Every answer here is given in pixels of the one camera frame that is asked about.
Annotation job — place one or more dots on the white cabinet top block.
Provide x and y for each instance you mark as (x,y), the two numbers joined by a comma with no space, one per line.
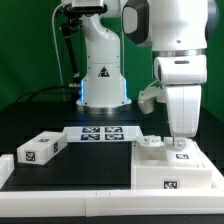
(42,148)

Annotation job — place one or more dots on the white marker base plate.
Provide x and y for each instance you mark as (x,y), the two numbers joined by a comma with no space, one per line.
(102,133)

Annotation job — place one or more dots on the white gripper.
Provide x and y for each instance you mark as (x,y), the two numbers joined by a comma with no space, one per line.
(181,79)

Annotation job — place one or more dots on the white cabinet body box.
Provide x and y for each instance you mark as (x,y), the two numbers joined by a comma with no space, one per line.
(150,170)

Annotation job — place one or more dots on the white cabinet door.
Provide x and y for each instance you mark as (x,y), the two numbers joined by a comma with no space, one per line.
(190,156)
(150,141)

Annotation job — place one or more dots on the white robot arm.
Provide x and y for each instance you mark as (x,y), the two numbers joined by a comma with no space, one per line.
(164,38)

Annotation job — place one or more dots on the white U-shaped fence frame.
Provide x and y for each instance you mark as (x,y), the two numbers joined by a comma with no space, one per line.
(108,203)

